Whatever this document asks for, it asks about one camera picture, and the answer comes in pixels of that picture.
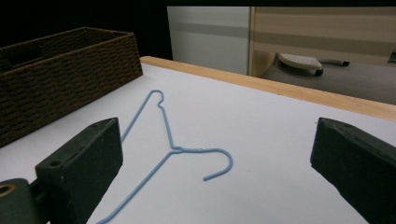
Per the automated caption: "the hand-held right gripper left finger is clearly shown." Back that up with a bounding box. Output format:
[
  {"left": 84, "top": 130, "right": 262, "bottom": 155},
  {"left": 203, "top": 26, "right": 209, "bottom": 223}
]
[{"left": 35, "top": 117, "right": 124, "bottom": 224}]

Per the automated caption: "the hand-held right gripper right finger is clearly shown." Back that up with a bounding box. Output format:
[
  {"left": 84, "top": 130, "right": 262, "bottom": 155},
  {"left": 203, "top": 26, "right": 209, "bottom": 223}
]
[{"left": 309, "top": 117, "right": 396, "bottom": 224}]

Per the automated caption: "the brown woven storage basket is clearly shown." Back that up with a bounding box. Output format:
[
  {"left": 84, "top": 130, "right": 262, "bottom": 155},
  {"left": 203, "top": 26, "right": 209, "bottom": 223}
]
[{"left": 0, "top": 26, "right": 144, "bottom": 148}]

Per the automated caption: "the light blue plastic hanger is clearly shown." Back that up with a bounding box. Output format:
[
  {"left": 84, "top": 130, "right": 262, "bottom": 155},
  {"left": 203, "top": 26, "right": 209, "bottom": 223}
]
[{"left": 95, "top": 89, "right": 234, "bottom": 224}]

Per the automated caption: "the grey chair base leg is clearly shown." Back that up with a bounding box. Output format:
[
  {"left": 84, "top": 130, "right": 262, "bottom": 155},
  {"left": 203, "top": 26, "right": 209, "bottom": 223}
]
[{"left": 318, "top": 59, "right": 351, "bottom": 67}]

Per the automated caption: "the light wooden cabinet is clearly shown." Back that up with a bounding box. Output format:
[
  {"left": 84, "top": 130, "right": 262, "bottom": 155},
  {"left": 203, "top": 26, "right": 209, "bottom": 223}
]
[{"left": 247, "top": 6, "right": 396, "bottom": 78}]

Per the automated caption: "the white cabinet panel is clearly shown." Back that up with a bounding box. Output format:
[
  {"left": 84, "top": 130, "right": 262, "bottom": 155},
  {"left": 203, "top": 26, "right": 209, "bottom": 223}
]
[{"left": 166, "top": 6, "right": 252, "bottom": 76}]

